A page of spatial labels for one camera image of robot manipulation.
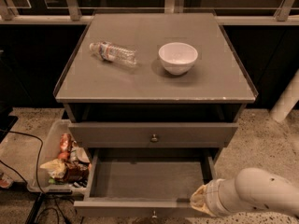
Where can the grey wooden drawer cabinet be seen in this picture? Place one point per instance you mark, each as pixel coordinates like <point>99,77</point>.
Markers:
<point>216,89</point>

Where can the clear plastic water bottle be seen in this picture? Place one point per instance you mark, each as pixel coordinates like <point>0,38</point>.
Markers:
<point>113,53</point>

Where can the grey top drawer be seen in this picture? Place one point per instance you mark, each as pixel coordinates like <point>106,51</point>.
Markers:
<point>153,134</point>

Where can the red snack can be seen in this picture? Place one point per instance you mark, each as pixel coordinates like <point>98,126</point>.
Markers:
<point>65,142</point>

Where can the red apple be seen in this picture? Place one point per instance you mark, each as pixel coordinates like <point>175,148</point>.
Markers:
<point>64,156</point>

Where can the brown snack bag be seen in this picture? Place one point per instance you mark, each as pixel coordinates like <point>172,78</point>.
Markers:
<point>75,172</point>

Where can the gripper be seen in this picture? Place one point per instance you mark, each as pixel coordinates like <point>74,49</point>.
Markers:
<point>212,194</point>

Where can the grey drawer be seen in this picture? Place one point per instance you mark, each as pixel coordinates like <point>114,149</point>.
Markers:
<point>145,182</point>
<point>153,134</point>

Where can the white ceramic bowl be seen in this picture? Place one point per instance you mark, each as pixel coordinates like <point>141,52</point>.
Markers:
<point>177,58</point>

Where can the yellow snack bag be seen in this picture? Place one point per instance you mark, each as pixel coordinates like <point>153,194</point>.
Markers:
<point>55,168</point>

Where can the clear plastic storage bin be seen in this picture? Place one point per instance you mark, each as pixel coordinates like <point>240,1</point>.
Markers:
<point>41,181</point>

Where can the metal window railing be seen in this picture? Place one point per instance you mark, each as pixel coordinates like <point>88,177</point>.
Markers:
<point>226,12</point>

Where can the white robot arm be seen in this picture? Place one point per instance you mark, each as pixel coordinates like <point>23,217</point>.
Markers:
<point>260,170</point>

